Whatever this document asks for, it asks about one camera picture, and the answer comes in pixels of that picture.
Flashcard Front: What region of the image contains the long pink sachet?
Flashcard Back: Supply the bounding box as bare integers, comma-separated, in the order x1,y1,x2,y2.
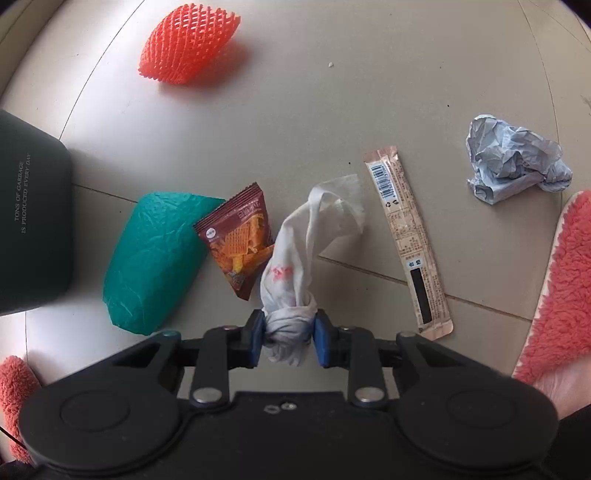
363,146,454,341

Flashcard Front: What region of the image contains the person's pink slipper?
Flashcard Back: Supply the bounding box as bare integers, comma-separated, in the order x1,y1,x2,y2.
0,355,42,462
512,190,591,398

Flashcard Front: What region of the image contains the dark green trash bin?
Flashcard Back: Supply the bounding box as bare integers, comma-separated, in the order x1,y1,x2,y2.
0,109,77,317

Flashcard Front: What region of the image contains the white tissue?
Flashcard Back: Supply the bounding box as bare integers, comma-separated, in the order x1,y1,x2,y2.
259,174,366,367

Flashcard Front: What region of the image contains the person's right leg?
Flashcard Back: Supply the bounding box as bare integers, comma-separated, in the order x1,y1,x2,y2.
538,364,591,480

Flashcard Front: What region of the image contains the brown red snack packet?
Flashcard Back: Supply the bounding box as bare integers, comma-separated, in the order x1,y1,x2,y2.
193,182,277,302

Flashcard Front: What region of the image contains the teal plastic bag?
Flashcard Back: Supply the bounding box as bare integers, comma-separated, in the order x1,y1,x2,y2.
102,193,227,335

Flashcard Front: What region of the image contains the orange foam fruit net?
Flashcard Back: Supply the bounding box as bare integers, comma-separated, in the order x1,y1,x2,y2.
139,4,242,85

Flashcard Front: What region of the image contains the person's right pink slipper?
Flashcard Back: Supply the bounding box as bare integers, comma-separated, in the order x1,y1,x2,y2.
512,190,591,398

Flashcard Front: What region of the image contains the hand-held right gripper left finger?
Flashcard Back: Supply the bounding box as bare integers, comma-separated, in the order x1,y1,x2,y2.
113,309,266,411

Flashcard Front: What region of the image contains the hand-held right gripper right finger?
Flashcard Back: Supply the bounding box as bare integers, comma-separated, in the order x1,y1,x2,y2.
313,310,467,409

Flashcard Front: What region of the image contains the person's left pink slipper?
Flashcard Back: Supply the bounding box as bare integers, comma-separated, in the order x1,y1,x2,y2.
0,355,42,462

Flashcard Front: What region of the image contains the grey-blue paper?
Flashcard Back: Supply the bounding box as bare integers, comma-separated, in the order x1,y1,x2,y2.
465,114,573,205

